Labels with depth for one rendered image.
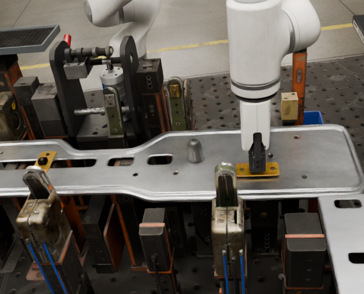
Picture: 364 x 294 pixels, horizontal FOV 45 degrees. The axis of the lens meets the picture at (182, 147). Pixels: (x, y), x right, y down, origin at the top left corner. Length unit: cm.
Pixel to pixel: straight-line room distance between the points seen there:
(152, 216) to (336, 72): 123
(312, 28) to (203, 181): 35
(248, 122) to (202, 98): 98
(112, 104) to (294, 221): 49
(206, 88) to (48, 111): 83
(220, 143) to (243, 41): 33
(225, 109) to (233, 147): 70
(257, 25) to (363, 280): 41
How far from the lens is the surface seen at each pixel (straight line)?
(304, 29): 75
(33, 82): 118
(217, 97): 174
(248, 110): 76
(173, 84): 102
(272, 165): 90
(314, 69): 191
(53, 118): 115
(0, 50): 124
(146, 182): 90
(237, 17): 70
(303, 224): 82
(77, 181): 95
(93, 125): 118
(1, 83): 134
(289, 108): 100
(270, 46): 72
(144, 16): 142
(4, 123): 116
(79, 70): 106
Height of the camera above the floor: 158
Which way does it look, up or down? 36 degrees down
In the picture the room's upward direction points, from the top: 8 degrees counter-clockwise
